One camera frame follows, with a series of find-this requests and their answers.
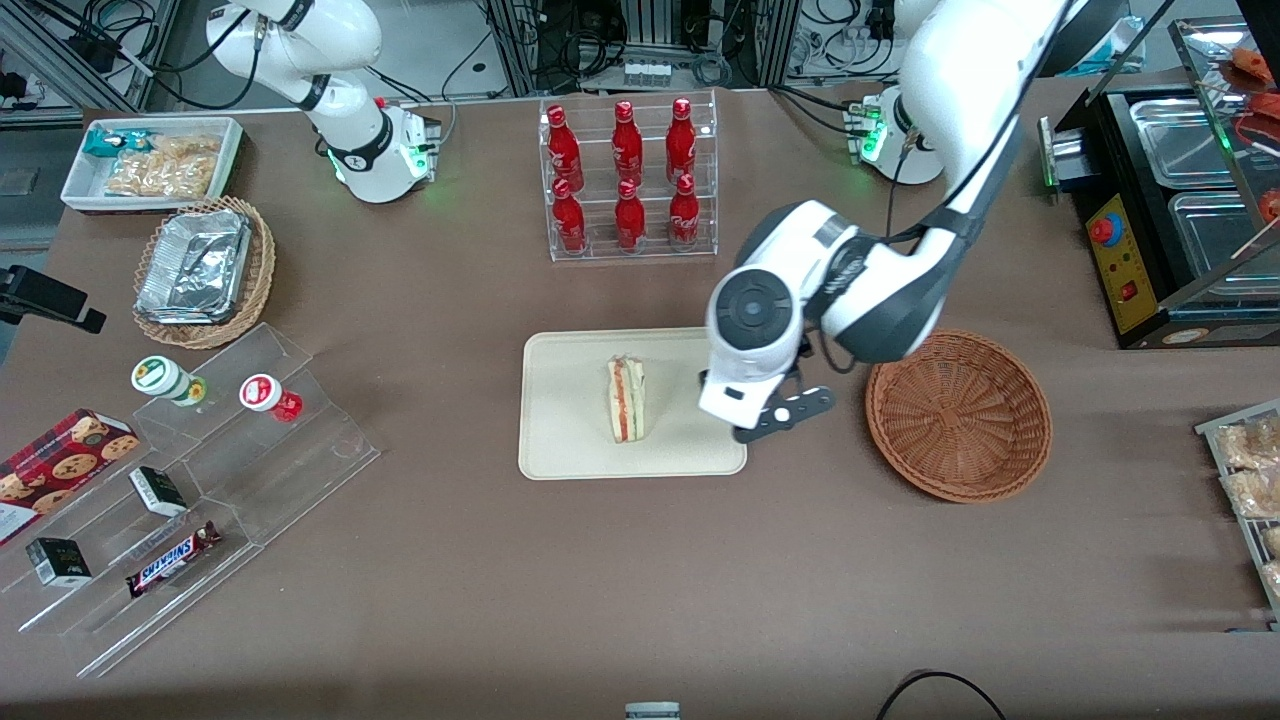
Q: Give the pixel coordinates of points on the triangle sandwich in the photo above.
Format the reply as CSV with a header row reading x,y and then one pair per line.
x,y
627,400

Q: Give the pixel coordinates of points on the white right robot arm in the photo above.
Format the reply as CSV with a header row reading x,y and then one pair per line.
x,y
360,130

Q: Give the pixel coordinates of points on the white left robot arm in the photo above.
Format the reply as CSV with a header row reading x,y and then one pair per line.
x,y
950,80

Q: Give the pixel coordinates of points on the beige plastic serving tray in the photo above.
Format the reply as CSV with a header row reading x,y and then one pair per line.
x,y
570,420

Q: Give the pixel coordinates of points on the brown round wicker basket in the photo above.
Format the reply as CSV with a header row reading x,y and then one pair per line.
x,y
960,420

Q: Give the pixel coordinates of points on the light wicker basket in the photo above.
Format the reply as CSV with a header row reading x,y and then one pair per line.
x,y
262,270

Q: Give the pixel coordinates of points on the grey snack rack tray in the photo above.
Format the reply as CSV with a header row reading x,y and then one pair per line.
x,y
1208,432

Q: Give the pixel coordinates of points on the white rectangular snack bin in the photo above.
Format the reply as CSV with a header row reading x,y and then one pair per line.
x,y
85,190

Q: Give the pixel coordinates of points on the green lidded small jar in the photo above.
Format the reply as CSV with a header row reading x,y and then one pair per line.
x,y
155,376

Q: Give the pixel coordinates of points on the stack of foil trays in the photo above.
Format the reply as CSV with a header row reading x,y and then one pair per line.
x,y
195,265

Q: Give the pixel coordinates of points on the clear bag of crackers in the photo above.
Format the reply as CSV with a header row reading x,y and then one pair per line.
x,y
160,176
188,146

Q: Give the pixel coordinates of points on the teal snack packet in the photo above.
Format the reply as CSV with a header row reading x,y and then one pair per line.
x,y
112,142

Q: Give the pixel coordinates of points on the red tartan cookie box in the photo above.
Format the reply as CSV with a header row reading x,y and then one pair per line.
x,y
60,465

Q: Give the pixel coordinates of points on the red cola bottle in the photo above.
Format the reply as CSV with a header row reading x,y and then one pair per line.
x,y
682,145
684,218
630,222
563,150
569,222
627,145

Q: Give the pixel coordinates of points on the small black carton box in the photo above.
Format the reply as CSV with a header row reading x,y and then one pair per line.
x,y
58,562
158,491

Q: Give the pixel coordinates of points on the red lidded small jar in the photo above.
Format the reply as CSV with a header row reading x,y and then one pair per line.
x,y
265,393

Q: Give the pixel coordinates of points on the clear acrylic bottle rack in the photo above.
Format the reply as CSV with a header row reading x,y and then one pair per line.
x,y
600,175

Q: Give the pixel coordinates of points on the Snickers chocolate bar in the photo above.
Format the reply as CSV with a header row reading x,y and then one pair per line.
x,y
172,560

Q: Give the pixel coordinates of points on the clear acrylic stepped display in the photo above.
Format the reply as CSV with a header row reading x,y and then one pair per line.
x,y
300,470

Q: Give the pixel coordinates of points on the small grey device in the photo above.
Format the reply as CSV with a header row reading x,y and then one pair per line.
x,y
652,712

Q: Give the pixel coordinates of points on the white connector block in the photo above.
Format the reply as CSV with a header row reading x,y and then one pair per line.
x,y
648,74

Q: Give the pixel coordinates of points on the black food warmer appliance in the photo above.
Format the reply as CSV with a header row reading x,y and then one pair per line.
x,y
1140,300

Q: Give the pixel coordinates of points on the steel food pan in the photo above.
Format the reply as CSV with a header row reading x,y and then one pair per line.
x,y
1215,240
1180,140

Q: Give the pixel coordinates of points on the clear bag of pastry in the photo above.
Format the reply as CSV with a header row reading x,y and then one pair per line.
x,y
1255,493
1250,443

